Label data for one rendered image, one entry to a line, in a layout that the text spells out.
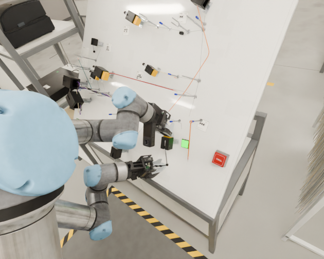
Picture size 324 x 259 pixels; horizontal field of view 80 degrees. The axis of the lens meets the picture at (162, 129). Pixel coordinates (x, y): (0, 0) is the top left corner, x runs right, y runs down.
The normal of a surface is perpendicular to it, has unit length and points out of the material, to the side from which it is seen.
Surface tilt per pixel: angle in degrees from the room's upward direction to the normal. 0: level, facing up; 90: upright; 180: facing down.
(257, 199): 0
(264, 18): 52
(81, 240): 0
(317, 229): 0
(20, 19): 90
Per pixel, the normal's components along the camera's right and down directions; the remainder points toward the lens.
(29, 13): 0.80, 0.33
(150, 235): -0.17, -0.68
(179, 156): -0.58, 0.08
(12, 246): 0.47, 0.11
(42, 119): 0.96, -0.15
